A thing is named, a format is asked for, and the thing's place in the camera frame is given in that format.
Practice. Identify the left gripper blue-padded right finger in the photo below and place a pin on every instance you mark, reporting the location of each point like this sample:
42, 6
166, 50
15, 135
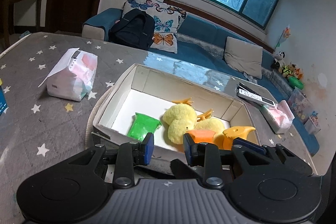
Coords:
207, 156

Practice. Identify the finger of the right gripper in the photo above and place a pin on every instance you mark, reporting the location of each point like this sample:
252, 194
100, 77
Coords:
246, 148

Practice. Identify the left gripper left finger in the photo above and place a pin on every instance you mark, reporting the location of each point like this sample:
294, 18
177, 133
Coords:
129, 155

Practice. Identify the orange rubber duck toy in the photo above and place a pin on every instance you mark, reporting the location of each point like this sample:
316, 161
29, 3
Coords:
225, 139

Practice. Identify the green plastic packet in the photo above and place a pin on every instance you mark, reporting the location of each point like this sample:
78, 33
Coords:
143, 124

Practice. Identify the yellow plush chick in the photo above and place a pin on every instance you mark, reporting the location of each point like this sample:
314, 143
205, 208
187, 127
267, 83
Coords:
181, 117
207, 121

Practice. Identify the orange block toy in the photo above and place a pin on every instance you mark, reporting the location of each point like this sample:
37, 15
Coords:
201, 135

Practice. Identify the pink white tissue pack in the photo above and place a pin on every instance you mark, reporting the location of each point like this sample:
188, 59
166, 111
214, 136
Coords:
279, 117

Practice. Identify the white remote control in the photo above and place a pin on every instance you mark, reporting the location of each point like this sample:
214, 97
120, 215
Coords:
249, 95

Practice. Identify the white cardboard box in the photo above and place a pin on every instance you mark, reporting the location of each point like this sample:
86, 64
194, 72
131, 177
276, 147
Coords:
145, 90

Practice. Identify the colourful plush toys pile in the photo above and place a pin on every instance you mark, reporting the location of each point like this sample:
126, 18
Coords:
293, 74

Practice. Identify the blue sofa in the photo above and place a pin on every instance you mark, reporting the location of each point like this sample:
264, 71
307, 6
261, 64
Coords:
201, 42

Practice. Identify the panda plush toy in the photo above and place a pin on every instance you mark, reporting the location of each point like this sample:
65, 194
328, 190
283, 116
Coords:
278, 61

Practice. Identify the beige cushion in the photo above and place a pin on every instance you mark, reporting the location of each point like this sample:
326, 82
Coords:
243, 57

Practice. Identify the dark blue backpack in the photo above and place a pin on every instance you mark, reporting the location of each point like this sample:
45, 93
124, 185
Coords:
135, 29

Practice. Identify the blue yellow spotted box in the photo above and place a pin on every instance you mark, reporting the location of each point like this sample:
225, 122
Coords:
3, 103

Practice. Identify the butterfly print pillow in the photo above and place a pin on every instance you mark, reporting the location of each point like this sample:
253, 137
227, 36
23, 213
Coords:
167, 20

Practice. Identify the wooden side table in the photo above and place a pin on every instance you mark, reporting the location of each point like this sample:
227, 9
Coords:
27, 13

